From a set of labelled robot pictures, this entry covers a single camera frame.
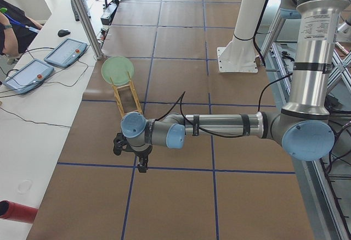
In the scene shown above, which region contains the aluminium frame post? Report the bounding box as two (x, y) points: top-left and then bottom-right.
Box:
(72, 0), (104, 60)

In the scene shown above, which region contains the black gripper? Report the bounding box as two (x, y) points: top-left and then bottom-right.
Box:
(135, 149), (152, 173)

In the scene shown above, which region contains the teach pendant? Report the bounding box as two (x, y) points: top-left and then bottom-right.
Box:
(3, 59), (54, 94)
(44, 38), (88, 68)

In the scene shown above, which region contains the person in black shirt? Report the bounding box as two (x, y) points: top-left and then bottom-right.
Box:
(1, 0), (43, 57)

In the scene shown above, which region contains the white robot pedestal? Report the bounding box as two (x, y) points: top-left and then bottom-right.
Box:
(217, 0), (267, 73)

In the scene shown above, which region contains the light green plate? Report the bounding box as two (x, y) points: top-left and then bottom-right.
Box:
(101, 56), (134, 86)

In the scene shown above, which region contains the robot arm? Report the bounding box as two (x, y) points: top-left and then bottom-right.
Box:
(113, 0), (350, 172)

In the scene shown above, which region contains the brown paper table cover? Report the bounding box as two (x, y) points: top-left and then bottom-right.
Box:
(28, 0), (314, 239)

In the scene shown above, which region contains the far teach pendant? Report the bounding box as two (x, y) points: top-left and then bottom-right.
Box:
(44, 38), (88, 68)

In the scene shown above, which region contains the near teach pendant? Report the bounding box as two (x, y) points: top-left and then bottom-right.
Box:
(3, 59), (54, 94)

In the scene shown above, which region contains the wooden plate rack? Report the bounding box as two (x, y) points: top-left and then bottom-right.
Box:
(110, 72), (143, 117)

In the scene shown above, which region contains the red cylinder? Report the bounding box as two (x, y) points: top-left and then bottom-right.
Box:
(1, 200), (38, 224)

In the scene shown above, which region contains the black computer mouse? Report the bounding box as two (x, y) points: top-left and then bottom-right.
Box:
(57, 29), (71, 37)

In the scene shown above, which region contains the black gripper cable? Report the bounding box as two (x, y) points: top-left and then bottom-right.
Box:
(156, 69), (294, 138)

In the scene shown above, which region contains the aluminium side frame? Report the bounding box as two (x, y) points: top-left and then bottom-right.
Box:
(263, 9), (351, 240)

